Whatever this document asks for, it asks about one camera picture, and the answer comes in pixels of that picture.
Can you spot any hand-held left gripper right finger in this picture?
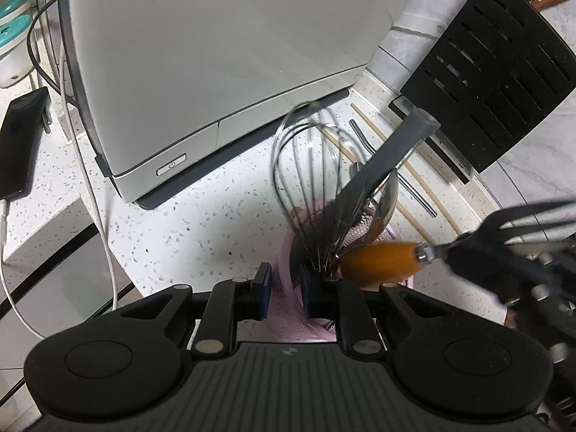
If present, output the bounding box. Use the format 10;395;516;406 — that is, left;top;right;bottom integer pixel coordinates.
299;264;451;354

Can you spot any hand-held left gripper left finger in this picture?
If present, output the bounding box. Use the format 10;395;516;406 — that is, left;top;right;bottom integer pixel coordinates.
109;262;274;355

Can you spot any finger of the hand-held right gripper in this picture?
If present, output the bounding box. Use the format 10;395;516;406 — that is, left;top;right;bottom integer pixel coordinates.
467;199;576;247
449;244;541;307

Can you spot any pink mesh utensil holder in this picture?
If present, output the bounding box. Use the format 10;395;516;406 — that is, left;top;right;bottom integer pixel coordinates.
265;202;415;343

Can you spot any wooden chopstick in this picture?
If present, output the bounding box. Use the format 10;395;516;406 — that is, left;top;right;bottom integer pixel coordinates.
323;127;436;245
350;103;461;237

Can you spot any orange-handled utensil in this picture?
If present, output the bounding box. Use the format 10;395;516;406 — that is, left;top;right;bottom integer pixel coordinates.
339;240;447;287

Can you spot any metal chopstick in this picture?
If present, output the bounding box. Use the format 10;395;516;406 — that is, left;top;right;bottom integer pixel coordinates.
348;119;438;218

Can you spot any metal spoon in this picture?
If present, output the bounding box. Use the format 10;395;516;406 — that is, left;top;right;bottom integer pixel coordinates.
371;168;400;235

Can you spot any grey-handled spatula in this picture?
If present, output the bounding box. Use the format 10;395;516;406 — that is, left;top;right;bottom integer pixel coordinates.
315;108;442;239

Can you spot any black knife block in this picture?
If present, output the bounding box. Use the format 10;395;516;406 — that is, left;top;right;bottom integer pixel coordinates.
389;0;576;186

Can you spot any white countertop appliance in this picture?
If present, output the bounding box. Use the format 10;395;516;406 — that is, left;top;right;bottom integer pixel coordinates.
56;0;431;210

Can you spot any black smartphone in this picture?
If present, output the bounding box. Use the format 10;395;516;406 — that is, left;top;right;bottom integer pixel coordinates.
0;86;51;201

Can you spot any white cup teal lid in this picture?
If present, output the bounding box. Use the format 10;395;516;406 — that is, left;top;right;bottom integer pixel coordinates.
0;14;35;89
0;0;30;17

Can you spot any wire whisk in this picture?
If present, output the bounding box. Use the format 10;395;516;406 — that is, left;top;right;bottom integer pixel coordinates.
271;101;375;276

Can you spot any white charging cable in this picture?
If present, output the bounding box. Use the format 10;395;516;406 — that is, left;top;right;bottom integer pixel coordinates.
0;49;120;340

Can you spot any black power cable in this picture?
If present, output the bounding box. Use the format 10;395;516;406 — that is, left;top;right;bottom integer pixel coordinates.
26;0;82;109

